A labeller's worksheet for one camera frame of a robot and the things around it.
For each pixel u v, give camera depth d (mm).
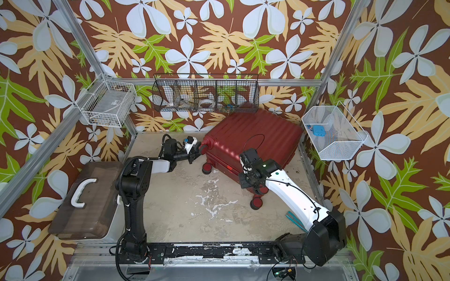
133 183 575
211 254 750
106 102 857
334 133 835
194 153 905
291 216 840
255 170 550
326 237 396
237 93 1014
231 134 884
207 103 985
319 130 862
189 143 880
